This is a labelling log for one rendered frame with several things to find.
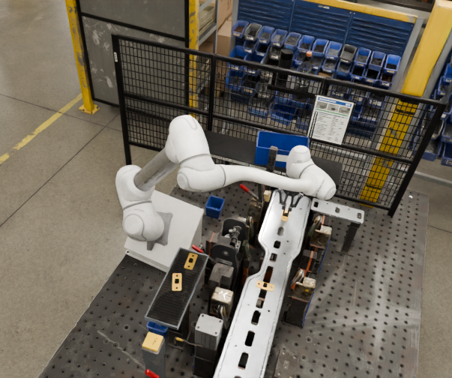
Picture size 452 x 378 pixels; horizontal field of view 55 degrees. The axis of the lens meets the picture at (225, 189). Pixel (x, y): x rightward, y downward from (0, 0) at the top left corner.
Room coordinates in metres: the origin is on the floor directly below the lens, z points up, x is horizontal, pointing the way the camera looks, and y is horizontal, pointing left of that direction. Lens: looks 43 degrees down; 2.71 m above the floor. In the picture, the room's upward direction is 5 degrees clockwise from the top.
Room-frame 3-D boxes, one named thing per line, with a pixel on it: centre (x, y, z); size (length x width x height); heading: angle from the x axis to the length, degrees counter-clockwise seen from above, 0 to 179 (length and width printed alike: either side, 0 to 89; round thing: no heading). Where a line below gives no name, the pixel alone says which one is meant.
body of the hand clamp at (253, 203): (1.67, -0.17, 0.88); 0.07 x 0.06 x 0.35; 76
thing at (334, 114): (2.15, -0.56, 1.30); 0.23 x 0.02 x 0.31; 76
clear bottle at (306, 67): (2.28, -0.39, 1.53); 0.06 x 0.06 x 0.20
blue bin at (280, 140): (2.08, -0.31, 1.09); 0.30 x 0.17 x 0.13; 86
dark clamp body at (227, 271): (1.19, -0.02, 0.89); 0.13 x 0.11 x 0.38; 76
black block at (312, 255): (1.40, -0.45, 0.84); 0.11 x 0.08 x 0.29; 76
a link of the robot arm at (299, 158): (1.62, -0.34, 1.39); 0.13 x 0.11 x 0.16; 36
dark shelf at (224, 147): (2.10, -0.24, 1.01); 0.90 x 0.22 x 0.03; 76
